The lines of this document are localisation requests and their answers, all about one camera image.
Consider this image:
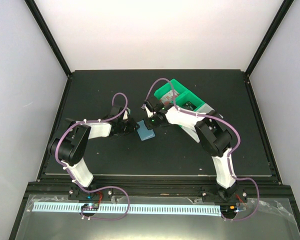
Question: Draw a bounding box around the black aluminium frame rail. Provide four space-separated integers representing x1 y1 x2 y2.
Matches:
24 179 294 203

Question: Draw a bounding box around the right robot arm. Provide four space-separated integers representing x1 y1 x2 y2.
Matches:
142 96 238 202

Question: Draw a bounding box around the black card in bin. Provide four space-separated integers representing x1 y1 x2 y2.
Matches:
182 101 197 111

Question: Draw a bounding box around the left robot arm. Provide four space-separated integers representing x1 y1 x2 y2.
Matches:
47 105 140 200

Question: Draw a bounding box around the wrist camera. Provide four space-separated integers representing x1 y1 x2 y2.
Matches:
122 107 131 121
141 103 154 118

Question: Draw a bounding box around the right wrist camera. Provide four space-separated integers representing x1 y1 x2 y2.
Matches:
141 103 154 118

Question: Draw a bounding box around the green plastic bin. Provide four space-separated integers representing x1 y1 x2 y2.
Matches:
154 79 205 112

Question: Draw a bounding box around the white plastic bin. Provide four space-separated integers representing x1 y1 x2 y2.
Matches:
179 102 224 143

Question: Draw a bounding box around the red white card stack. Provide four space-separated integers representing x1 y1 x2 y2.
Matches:
159 90 179 106

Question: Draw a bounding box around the blue leather card holder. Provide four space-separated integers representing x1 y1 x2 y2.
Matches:
137 120 156 141

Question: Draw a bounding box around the white slotted cable duct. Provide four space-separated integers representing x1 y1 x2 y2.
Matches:
32 202 221 217

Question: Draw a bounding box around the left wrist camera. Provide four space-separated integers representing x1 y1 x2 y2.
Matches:
122 107 131 121

